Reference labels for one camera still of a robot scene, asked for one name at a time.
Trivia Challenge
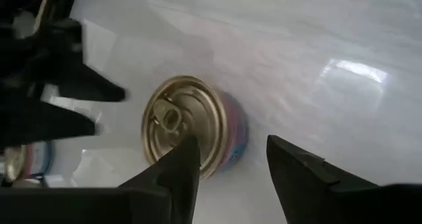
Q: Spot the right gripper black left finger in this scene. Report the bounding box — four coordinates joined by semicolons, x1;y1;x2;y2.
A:
118;135;202;224

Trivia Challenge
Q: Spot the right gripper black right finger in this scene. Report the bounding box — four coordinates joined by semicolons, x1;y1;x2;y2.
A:
266;134;378;224

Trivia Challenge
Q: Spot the gold lid blue label can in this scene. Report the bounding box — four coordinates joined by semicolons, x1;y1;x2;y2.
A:
140;74;250;181
2;140;53;185

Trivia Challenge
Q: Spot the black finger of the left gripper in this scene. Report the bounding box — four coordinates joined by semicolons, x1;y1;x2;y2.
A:
41;61;128;103
0;97;100;150

